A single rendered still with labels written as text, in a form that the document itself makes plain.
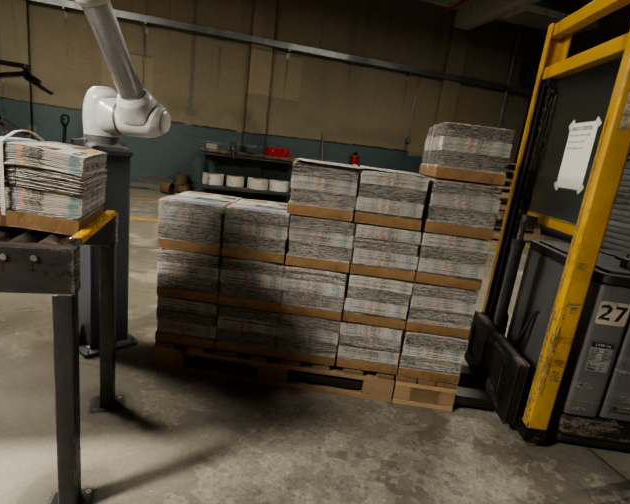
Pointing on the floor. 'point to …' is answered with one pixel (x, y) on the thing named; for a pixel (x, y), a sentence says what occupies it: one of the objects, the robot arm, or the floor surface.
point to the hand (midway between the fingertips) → (35, 111)
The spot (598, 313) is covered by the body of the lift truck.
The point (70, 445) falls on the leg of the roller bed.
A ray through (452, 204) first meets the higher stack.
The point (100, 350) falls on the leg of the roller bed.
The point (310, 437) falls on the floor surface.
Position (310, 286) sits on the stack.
